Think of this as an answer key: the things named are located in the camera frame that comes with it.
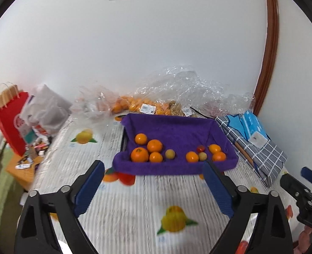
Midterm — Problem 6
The grey plaid cloth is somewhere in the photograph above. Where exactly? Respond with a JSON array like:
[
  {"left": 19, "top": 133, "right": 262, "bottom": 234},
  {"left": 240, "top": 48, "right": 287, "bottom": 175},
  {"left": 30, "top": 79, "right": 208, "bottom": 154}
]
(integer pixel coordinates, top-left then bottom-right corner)
[{"left": 216, "top": 115, "right": 288, "bottom": 188}]

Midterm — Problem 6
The blue folded paper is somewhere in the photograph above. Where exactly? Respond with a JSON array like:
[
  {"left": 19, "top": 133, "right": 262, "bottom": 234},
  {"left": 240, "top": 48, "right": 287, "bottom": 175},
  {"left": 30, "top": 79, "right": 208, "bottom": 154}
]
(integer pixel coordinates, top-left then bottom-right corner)
[{"left": 223, "top": 114, "right": 252, "bottom": 141}]

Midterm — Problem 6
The red paper bag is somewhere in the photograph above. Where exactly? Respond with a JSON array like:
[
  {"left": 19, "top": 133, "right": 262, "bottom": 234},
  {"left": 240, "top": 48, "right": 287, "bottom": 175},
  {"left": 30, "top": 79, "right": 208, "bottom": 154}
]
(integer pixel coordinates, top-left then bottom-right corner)
[{"left": 0, "top": 83, "right": 31, "bottom": 156}]

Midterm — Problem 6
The clear bag of oranges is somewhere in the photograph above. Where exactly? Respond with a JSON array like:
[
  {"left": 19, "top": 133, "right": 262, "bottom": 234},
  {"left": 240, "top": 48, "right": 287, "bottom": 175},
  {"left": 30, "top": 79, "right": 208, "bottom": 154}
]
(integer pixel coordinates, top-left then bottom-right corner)
[{"left": 111, "top": 95, "right": 172, "bottom": 117}]

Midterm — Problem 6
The blue tissue pack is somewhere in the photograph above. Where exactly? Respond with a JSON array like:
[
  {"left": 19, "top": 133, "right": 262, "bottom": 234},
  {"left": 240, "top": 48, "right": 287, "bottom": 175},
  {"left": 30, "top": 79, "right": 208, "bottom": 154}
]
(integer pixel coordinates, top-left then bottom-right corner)
[{"left": 241, "top": 110, "right": 270, "bottom": 148}]

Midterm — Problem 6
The large orange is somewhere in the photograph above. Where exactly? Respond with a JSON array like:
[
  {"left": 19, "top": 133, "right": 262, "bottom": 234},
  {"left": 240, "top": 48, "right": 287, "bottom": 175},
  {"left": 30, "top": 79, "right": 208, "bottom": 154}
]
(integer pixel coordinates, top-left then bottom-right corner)
[{"left": 131, "top": 147, "right": 149, "bottom": 163}]

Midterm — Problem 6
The fruit print tablecloth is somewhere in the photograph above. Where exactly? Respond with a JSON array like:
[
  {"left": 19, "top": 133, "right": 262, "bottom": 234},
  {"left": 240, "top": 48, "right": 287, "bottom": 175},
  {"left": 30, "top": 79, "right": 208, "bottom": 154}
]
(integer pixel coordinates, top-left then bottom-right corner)
[{"left": 26, "top": 111, "right": 312, "bottom": 254}]

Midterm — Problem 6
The small wooden table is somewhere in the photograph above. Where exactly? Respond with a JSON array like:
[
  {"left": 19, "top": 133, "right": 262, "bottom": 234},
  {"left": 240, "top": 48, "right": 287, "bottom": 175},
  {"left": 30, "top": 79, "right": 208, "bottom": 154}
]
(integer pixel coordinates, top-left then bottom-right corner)
[{"left": 6, "top": 151, "right": 45, "bottom": 191}]

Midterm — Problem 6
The brown wooden door frame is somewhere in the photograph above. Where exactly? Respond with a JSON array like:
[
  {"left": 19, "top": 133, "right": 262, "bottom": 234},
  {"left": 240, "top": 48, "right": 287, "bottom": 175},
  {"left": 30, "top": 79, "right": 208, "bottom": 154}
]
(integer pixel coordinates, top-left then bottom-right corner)
[{"left": 253, "top": 0, "right": 280, "bottom": 116}]

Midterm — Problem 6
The small clear plastic bag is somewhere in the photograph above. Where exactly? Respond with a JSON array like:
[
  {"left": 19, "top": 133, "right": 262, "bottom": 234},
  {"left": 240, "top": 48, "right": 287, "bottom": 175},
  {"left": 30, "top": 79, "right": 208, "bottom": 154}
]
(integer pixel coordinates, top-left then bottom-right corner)
[{"left": 71, "top": 85, "right": 119, "bottom": 119}]

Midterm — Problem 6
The purple cloth-lined tray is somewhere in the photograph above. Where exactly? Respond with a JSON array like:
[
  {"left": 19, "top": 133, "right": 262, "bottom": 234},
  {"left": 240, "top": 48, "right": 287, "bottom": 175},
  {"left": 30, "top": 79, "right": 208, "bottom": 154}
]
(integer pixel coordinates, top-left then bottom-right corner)
[{"left": 113, "top": 113, "right": 239, "bottom": 176}]

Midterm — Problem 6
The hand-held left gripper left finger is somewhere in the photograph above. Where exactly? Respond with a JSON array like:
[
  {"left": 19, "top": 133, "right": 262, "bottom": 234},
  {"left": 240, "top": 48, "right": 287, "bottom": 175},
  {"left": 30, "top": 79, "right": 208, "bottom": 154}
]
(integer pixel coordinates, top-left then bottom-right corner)
[{"left": 14, "top": 160, "right": 105, "bottom": 254}]

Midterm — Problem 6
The pile of small packets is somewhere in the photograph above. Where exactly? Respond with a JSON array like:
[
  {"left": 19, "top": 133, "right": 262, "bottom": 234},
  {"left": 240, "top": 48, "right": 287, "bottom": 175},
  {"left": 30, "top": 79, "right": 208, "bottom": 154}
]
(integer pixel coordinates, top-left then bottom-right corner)
[{"left": 15, "top": 135, "right": 53, "bottom": 170}]

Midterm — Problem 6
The white plastic bag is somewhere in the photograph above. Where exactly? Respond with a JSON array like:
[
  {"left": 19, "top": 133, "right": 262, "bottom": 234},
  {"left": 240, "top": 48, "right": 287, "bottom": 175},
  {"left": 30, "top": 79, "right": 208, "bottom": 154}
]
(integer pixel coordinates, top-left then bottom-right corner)
[{"left": 21, "top": 84, "right": 72, "bottom": 138}]

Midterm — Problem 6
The person's right hand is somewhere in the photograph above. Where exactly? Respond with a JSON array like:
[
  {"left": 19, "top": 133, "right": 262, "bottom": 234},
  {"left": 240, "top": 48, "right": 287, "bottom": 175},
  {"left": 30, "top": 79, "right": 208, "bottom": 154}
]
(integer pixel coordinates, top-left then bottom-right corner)
[{"left": 297, "top": 226, "right": 312, "bottom": 254}]

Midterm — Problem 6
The crumpled clear plastic bag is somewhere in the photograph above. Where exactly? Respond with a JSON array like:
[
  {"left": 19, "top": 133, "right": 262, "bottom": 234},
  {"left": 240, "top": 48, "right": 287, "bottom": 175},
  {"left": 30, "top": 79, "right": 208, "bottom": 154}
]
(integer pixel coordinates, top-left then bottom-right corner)
[{"left": 135, "top": 65, "right": 256, "bottom": 119}]

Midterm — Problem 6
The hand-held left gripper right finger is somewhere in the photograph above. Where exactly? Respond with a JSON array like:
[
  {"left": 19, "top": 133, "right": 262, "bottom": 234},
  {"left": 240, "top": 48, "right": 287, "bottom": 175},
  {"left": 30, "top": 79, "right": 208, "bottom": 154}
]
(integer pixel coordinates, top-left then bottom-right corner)
[{"left": 202, "top": 161, "right": 294, "bottom": 254}]

